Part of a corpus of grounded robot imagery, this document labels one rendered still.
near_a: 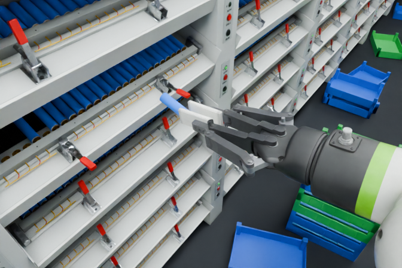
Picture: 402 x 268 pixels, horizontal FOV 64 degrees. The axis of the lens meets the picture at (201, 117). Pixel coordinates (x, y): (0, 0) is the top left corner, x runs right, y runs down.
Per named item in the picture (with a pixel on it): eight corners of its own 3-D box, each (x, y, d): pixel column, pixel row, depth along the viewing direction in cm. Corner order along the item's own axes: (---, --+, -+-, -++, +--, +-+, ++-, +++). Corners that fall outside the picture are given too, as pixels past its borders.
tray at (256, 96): (295, 73, 157) (310, 54, 146) (224, 145, 122) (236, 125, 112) (263, 49, 162) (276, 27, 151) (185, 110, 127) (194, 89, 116)
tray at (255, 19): (313, -2, 132) (334, -33, 121) (230, 60, 97) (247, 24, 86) (275, -30, 136) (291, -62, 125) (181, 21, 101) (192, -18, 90)
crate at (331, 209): (381, 194, 131) (389, 182, 126) (374, 234, 118) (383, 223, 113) (309, 165, 142) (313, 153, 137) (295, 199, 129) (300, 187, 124)
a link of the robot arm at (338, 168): (349, 232, 39) (371, 183, 45) (365, 164, 32) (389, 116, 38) (302, 210, 43) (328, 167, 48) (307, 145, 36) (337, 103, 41)
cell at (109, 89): (96, 76, 75) (115, 93, 73) (89, 79, 74) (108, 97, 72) (96, 70, 73) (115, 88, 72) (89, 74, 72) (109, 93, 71)
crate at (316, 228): (368, 215, 142) (374, 204, 137) (360, 253, 129) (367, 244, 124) (301, 186, 153) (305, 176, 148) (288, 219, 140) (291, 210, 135)
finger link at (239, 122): (281, 133, 44) (287, 128, 45) (221, 108, 51) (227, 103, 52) (281, 154, 47) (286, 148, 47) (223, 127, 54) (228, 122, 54)
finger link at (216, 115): (219, 113, 51) (222, 110, 51) (186, 101, 55) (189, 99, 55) (221, 127, 53) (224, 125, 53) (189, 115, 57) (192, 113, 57)
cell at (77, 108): (65, 93, 70) (85, 112, 69) (58, 97, 69) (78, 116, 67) (64, 88, 68) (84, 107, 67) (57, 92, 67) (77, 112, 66)
